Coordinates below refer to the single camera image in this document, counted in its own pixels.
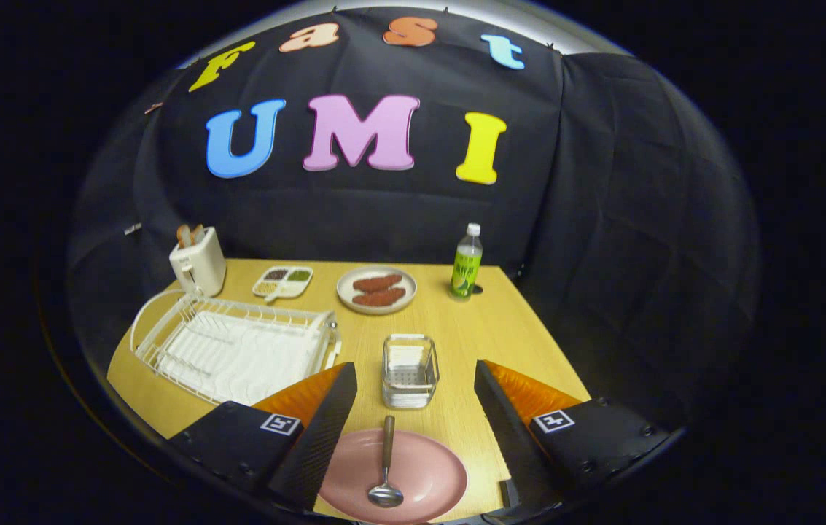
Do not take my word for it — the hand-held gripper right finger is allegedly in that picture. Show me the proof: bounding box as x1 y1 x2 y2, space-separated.
474 359 672 511

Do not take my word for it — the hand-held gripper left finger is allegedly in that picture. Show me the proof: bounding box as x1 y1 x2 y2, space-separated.
168 362 359 513

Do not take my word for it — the wooden handle metal spoon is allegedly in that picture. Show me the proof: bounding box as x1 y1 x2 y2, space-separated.
367 416 405 509

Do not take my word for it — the pink plate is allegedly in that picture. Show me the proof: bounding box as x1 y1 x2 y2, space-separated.
318 429 469 524

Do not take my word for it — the metal wire basket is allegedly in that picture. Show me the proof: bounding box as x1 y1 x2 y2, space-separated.
381 333 440 409

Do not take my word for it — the white wire dish rack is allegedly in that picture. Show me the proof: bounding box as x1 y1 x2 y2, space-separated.
130 292 342 406

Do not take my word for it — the beige round plate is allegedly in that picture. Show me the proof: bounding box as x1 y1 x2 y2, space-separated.
336 265 418 316

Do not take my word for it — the white compartment seasoning dish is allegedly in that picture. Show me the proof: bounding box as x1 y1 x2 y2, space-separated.
252 265 314 303

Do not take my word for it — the red sausage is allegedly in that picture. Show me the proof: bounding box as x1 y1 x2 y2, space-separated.
352 273 403 292
352 287 408 307

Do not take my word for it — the green label drink bottle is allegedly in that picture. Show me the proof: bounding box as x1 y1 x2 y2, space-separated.
451 223 484 300

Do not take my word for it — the white toaster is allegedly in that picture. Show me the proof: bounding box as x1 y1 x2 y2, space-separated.
169 227 227 298

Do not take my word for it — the black backdrop cloth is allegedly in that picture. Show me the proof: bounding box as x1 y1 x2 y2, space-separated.
66 7 760 438

